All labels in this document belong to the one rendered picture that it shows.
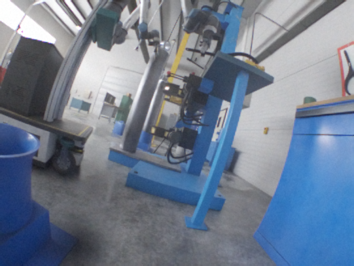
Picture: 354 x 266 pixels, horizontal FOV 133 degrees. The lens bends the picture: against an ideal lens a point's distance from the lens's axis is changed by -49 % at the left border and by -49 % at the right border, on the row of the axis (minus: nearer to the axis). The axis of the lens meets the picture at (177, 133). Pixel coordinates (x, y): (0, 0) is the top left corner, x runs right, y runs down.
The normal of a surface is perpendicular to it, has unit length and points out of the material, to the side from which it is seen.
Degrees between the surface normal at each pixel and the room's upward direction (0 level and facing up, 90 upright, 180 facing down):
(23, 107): 90
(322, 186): 90
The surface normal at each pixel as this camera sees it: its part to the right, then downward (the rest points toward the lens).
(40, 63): 0.44, 0.13
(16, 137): 0.46, -0.35
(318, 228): -0.95, -0.30
